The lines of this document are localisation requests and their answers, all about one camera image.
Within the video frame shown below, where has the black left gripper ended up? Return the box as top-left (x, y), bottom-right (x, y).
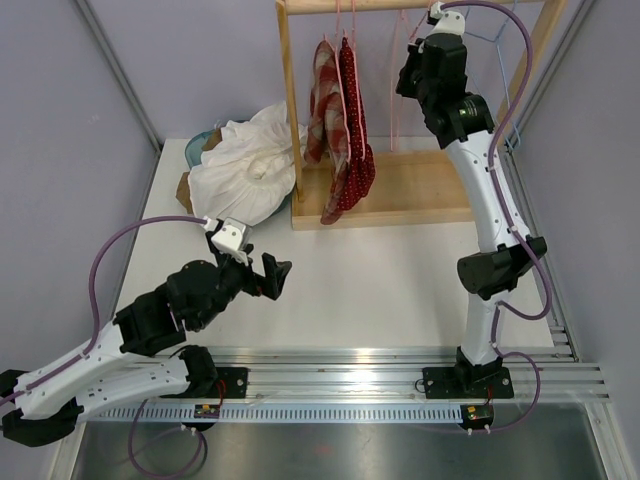
top-left (194, 244), bottom-right (292, 330)

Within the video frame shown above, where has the pink wire hanger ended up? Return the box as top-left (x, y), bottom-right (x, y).
top-left (389, 9), bottom-right (417, 152)
top-left (339, 1), bottom-right (367, 166)
top-left (332, 0), bottom-right (351, 168)

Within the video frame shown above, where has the white ruffled skirt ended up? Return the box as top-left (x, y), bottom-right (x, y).
top-left (188, 101), bottom-right (296, 227)

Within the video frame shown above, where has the brown skirt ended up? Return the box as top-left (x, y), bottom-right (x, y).
top-left (175, 129), bottom-right (226, 214)

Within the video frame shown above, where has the red polka dot skirt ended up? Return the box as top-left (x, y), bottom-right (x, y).
top-left (333, 35), bottom-right (376, 215)

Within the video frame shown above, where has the red plaid skirt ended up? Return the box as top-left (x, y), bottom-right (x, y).
top-left (303, 40), bottom-right (350, 225)

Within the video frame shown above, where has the white shirt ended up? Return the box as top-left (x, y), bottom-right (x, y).
top-left (200, 120), bottom-right (260, 166)

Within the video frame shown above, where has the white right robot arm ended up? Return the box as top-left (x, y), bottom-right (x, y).
top-left (396, 33), bottom-right (547, 399)

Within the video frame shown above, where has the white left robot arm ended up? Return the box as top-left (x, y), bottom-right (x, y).
top-left (1, 253), bottom-right (292, 447)

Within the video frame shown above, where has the wooden clothes rack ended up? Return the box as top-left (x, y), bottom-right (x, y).
top-left (275, 1), bottom-right (567, 230)

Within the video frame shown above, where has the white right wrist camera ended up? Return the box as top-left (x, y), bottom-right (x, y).
top-left (427, 1), bottom-right (466, 36)

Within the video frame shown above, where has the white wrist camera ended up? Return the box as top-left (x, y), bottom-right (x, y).
top-left (427, 1), bottom-right (466, 36)
top-left (203, 217), bottom-right (252, 265)

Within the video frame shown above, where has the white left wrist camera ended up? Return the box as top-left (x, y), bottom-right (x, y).
top-left (203, 217), bottom-right (252, 265)

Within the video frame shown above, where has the white slotted cable duct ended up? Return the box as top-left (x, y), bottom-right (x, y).
top-left (97, 402), bottom-right (462, 424)

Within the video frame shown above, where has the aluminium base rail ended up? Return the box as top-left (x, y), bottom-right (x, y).
top-left (94, 347), bottom-right (611, 404)

